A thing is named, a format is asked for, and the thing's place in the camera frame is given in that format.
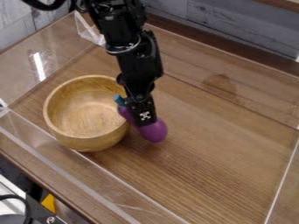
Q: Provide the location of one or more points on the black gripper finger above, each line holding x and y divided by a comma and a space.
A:
141, 111

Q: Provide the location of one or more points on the clear acrylic tray wall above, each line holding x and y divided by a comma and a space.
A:
94, 193

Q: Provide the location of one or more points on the yellow black equipment base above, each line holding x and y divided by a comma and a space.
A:
41, 210

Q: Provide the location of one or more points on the purple toy eggplant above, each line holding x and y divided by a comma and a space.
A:
153, 132

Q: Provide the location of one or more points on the brown wooden bowl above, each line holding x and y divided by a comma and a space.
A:
80, 113

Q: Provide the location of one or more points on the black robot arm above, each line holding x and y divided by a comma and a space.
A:
120, 19

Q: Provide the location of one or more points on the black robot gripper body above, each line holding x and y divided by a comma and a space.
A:
140, 67

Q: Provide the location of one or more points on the clear acrylic corner bracket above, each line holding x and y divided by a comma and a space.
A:
86, 31

